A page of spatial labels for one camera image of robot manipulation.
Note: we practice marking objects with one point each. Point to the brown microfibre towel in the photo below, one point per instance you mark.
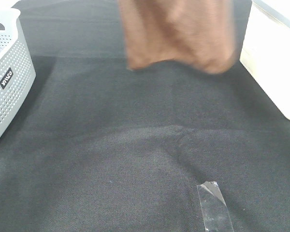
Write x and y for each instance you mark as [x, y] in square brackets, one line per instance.
[199, 33]

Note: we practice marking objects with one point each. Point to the black table cloth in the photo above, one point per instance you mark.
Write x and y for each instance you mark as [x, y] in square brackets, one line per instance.
[96, 147]

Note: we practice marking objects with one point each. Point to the clear tape strip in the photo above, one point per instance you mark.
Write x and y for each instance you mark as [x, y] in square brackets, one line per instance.
[216, 217]

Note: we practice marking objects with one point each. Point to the grey perforated plastic basket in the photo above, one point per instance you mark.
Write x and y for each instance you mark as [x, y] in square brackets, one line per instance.
[17, 72]

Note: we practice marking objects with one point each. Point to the white plastic basket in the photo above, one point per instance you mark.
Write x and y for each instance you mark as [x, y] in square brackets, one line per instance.
[266, 50]

